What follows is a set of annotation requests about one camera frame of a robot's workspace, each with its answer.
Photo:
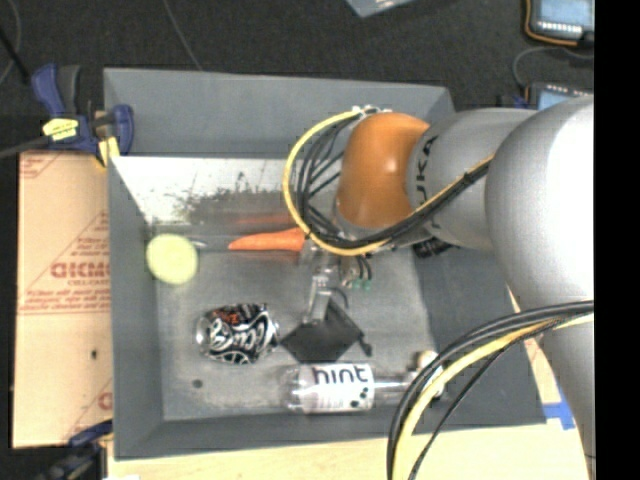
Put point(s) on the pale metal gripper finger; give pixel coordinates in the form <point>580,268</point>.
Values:
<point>326,302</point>
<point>311,308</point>

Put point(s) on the black square pad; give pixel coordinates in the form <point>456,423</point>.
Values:
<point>325,340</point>

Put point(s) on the orange toy carrot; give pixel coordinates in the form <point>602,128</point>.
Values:
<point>265,241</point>

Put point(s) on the crushed black drink can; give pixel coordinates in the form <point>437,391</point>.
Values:
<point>237,334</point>

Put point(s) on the clear plastic bottle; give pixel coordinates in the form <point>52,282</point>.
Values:
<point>330,388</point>

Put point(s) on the yellow-green ball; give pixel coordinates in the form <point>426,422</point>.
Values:
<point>172,259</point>

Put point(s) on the grey metal bin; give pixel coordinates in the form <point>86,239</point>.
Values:
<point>210,118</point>

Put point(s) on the brown cardboard board red print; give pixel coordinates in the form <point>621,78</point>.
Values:
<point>60,268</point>

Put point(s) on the black cylinder on white bracket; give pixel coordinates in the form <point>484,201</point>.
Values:
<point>431,248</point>

